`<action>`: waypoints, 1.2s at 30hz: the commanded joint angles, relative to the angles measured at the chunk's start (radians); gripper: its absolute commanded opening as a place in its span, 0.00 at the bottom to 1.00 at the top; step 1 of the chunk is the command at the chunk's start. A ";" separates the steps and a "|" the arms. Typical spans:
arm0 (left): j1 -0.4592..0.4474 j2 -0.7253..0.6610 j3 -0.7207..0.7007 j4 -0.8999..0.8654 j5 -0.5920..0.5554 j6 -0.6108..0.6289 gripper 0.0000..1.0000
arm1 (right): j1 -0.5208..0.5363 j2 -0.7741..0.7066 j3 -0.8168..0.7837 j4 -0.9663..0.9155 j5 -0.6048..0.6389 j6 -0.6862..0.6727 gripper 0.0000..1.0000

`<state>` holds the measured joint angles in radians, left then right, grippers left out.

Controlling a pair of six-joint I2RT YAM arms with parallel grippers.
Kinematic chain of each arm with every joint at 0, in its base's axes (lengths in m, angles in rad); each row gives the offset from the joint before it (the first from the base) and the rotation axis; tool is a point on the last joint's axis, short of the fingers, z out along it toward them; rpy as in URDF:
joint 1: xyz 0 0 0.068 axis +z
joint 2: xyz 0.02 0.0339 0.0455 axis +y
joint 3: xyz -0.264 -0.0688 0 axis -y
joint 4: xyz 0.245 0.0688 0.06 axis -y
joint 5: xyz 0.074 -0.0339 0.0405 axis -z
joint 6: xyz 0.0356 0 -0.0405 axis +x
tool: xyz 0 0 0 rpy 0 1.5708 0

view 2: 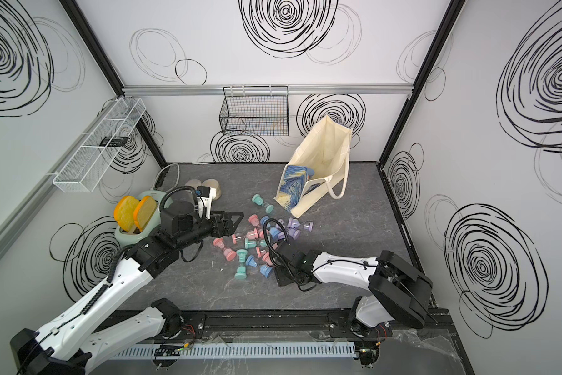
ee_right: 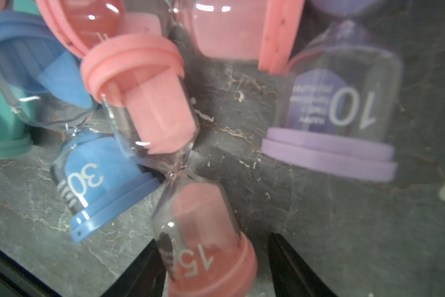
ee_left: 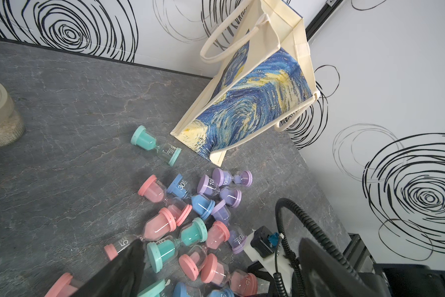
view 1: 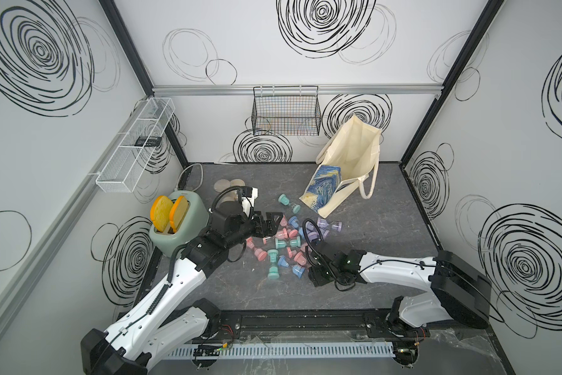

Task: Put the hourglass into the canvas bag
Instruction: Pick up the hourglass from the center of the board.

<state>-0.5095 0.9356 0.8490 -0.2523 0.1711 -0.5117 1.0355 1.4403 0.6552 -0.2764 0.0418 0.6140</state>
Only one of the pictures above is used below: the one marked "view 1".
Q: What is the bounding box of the purple hourglass right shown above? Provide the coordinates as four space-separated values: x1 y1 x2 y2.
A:
329 221 343 232

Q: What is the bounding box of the yellow toast slice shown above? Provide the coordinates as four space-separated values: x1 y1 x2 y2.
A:
168 196 190 233
150 195 174 233

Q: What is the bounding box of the tall glass jar with rice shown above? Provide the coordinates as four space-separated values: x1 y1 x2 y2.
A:
213 179 231 193

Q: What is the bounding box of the white slotted cable duct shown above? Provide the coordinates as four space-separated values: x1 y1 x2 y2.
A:
165 342 395 360

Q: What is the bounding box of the short jar with beige lid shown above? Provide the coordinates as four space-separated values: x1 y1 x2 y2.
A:
229 179 246 187

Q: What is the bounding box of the white power cable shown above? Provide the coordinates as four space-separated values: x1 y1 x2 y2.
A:
175 162 205 192

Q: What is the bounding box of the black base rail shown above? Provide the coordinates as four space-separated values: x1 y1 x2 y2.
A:
214 309 430 341

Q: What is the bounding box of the mint green toaster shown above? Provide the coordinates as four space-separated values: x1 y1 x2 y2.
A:
149 191 208 258

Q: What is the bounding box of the teal hourglass near bag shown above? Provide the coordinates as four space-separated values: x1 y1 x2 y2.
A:
278 194 301 214

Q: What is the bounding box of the teal hourglass front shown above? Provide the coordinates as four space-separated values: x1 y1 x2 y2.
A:
267 249 279 280

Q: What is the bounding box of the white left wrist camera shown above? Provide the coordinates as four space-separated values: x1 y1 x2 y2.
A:
238 186 258 219

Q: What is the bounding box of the white wire shelf basket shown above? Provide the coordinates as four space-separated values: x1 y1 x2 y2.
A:
96 97 175 193

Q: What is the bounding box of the canvas bag with starry print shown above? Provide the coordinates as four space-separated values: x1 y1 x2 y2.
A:
300 116 383 218

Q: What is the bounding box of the black wire basket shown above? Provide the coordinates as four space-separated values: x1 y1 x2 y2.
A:
251 85 323 137

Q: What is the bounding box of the blue hourglass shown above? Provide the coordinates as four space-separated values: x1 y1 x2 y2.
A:
292 264 306 278

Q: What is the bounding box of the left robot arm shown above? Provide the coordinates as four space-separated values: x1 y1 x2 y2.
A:
80 202 283 374

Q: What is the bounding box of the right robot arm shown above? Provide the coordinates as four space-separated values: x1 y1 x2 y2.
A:
306 248 491 335

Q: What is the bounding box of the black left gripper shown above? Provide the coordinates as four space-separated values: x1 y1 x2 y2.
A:
225 209 282 251

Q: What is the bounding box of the yellow toast slice right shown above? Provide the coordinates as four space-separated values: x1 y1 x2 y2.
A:
168 196 190 233

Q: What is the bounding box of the yellow toast slice left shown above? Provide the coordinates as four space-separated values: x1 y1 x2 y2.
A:
150 195 174 233

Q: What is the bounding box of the pink hourglass left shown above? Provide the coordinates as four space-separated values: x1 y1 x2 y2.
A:
246 237 268 262

